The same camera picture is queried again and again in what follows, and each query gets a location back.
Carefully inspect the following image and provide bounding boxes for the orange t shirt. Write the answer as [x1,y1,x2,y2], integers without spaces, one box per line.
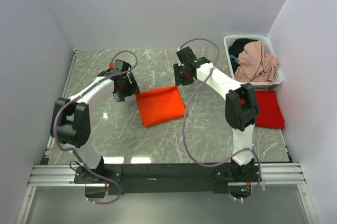
[135,86,185,128]

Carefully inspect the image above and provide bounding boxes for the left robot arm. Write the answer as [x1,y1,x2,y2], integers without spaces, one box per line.
[51,60,140,183]

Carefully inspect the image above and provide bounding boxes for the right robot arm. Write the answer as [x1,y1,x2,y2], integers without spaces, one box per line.
[174,47,259,181]

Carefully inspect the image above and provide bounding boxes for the white plastic laundry basket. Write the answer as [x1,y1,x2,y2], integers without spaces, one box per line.
[223,34,283,89]

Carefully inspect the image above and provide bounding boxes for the black garment in basket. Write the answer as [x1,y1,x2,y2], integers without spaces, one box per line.
[229,38,257,73]

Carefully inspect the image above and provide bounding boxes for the pink garment in basket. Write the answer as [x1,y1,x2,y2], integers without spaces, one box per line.
[234,41,278,83]

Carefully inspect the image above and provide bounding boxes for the folded red t shirt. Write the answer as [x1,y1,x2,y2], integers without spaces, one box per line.
[255,90,285,129]

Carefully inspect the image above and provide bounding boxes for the black base beam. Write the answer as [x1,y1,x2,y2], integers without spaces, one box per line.
[73,162,261,196]

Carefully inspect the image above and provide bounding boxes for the aluminium frame rail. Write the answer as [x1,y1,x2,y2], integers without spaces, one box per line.
[14,48,306,224]

